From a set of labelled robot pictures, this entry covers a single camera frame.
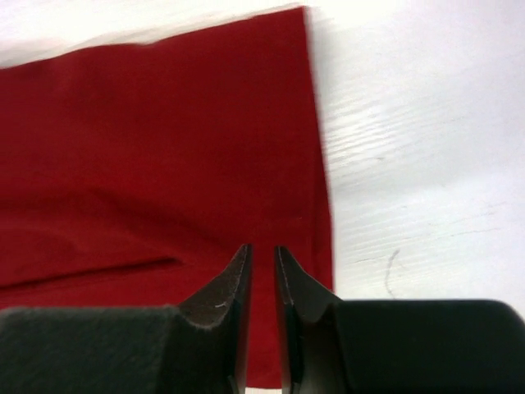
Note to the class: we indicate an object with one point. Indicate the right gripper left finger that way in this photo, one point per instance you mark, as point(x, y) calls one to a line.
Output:
point(197, 346)

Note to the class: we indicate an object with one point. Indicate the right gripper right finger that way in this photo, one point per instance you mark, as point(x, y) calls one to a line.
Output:
point(330, 345)

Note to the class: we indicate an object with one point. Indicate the red t-shirt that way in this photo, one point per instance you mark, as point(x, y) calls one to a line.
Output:
point(130, 174)

